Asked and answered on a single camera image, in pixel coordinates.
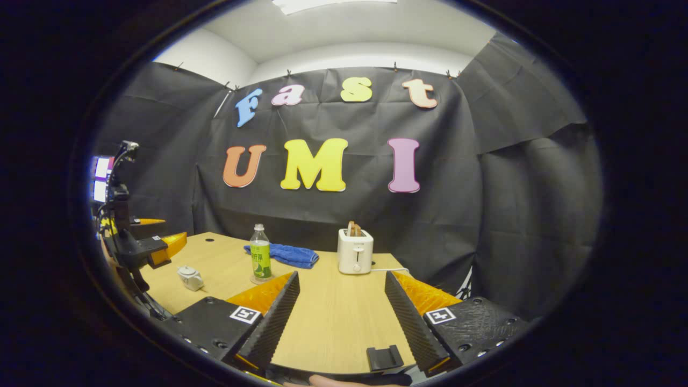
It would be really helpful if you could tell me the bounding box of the white toaster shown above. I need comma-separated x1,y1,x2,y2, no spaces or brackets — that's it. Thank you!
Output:
338,228,374,275

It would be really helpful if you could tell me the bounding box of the black table clamp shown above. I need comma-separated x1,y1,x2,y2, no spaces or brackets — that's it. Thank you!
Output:
367,345,404,372

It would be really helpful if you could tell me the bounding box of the black backdrop cloth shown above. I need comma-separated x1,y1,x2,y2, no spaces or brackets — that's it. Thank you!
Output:
91,32,603,323

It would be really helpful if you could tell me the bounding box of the ceiling light panel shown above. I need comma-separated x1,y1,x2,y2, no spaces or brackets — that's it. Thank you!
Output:
271,0,399,16

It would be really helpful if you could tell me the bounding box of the green label water bottle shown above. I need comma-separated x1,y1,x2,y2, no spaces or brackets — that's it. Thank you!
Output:
250,224,273,281

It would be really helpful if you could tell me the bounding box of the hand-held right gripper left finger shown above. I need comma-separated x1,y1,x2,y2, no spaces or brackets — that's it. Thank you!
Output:
161,271,300,376

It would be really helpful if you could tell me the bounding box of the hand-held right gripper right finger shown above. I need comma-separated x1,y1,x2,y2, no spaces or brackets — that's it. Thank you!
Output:
384,270,530,377

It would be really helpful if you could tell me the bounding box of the white floral teacup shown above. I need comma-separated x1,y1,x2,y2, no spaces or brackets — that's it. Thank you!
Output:
177,265,205,292

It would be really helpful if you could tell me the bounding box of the computer monitor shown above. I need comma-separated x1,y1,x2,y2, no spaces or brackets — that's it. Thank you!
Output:
91,156,115,204

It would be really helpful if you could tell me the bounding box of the blue towel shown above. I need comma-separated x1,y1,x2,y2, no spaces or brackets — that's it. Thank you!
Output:
243,243,320,269

